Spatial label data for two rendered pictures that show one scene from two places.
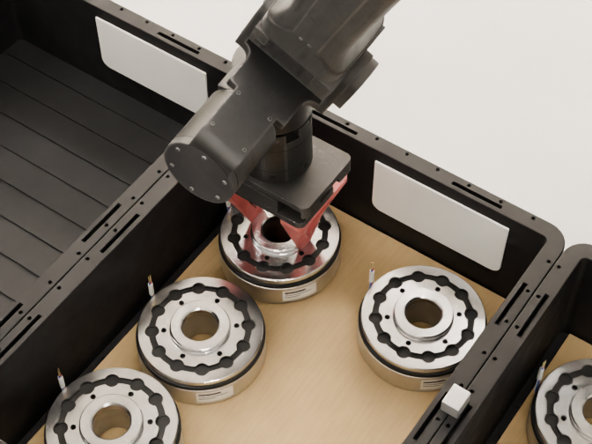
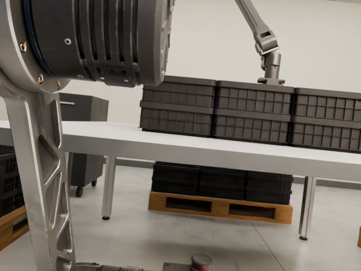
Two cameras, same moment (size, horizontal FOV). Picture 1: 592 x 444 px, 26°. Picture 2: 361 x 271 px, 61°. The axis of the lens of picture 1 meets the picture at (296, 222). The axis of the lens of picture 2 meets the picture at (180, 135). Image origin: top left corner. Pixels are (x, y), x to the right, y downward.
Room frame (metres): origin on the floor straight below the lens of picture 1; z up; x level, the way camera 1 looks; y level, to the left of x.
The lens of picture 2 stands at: (1.58, -0.93, 0.75)
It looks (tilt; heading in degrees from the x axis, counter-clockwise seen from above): 2 degrees down; 149
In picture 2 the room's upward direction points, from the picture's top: 6 degrees clockwise
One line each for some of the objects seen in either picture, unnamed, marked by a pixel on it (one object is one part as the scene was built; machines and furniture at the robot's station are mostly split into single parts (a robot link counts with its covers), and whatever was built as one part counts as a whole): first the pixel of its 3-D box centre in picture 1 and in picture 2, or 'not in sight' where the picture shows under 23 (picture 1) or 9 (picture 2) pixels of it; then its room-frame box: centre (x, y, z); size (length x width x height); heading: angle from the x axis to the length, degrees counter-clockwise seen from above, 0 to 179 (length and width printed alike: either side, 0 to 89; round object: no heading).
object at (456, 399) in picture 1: (455, 401); not in sight; (0.45, -0.11, 0.94); 0.02 x 0.01 x 0.01; 145
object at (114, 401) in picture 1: (111, 423); not in sight; (0.47, 0.14, 0.86); 0.05 x 0.05 x 0.01
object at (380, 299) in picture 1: (423, 317); not in sight; (0.57, -0.10, 0.86); 0.10 x 0.10 x 0.01
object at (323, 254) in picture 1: (279, 233); not in sight; (0.65, 0.01, 0.86); 0.10 x 0.10 x 0.01
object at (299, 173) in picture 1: (275, 139); (271, 75); (0.65, 0.02, 0.98); 0.10 x 0.07 x 0.07; 55
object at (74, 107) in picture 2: not in sight; (73, 143); (-1.46, -0.31, 0.45); 0.62 x 0.45 x 0.90; 149
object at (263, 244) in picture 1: (279, 230); not in sight; (0.65, 0.01, 0.86); 0.05 x 0.05 x 0.01
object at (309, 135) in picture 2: not in sight; (312, 133); (0.69, 0.27, 0.76); 0.40 x 0.30 x 0.12; 145
